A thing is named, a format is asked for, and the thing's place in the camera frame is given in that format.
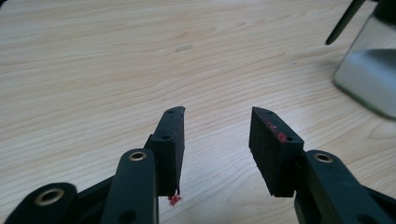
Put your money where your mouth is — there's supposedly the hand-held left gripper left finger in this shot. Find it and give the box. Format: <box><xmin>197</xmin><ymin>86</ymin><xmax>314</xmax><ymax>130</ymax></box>
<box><xmin>144</xmin><ymin>105</ymin><xmax>187</xmax><ymax>198</ymax></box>

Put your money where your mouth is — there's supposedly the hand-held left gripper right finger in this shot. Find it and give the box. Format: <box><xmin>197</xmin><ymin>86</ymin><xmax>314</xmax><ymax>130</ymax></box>
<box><xmin>248</xmin><ymin>105</ymin><xmax>305</xmax><ymax>198</ymax></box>

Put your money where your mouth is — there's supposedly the clear jar with black lid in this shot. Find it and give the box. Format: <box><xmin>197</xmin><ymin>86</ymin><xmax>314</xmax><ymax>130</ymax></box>
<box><xmin>324</xmin><ymin>0</ymin><xmax>396</xmax><ymax>121</ymax></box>

